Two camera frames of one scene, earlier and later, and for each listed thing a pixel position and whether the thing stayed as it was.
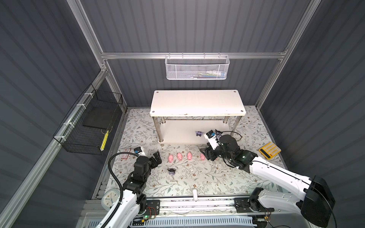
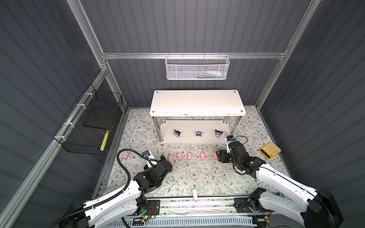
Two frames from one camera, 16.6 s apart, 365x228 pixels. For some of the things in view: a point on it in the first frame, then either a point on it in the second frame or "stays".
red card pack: (125, 156) stays
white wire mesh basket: (196, 67) stays
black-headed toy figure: (171, 171) -> (177, 134)
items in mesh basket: (209, 74) stays
